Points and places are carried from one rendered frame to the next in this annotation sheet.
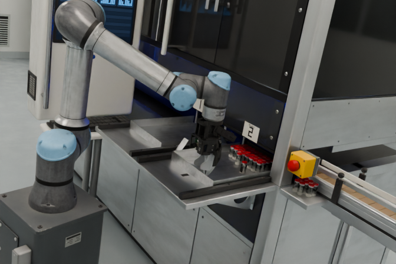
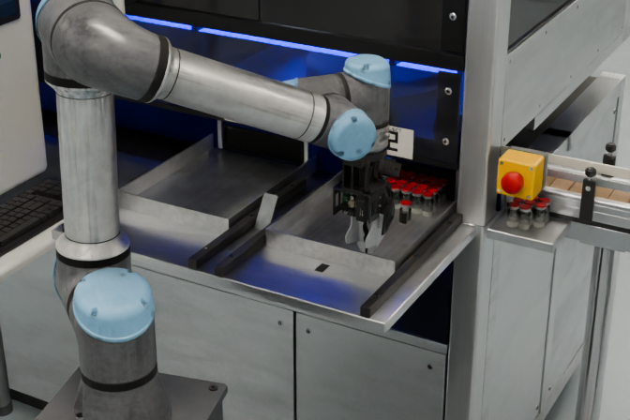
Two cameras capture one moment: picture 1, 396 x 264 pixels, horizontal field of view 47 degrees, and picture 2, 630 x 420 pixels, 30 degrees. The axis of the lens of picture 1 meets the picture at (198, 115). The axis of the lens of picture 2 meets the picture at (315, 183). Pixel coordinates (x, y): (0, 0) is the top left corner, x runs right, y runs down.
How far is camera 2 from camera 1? 82 cm
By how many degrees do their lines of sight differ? 22
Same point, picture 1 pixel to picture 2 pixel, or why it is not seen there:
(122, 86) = (21, 117)
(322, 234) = (532, 279)
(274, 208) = (480, 267)
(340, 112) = (538, 54)
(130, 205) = not seen: hidden behind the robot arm
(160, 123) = (164, 174)
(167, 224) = (213, 373)
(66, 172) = (153, 350)
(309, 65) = not seen: outside the picture
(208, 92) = (360, 102)
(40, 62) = not seen: outside the picture
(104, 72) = not seen: outside the picture
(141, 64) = (266, 97)
